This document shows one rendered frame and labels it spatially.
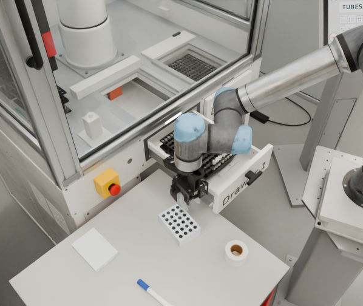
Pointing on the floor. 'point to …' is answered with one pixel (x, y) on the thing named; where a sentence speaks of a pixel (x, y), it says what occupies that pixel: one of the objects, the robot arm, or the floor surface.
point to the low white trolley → (153, 260)
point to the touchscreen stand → (319, 132)
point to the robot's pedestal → (317, 274)
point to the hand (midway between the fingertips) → (183, 201)
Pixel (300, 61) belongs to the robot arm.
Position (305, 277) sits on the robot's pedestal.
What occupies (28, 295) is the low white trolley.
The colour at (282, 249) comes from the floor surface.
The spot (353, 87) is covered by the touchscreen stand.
